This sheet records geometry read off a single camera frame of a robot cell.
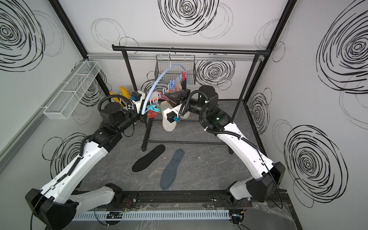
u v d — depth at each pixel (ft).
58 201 1.26
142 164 2.84
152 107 1.75
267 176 1.26
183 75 2.52
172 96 1.86
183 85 2.60
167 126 2.63
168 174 2.72
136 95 1.75
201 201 2.46
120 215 2.37
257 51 1.87
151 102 1.77
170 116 1.61
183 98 1.71
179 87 2.42
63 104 2.37
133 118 1.84
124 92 3.16
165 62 3.14
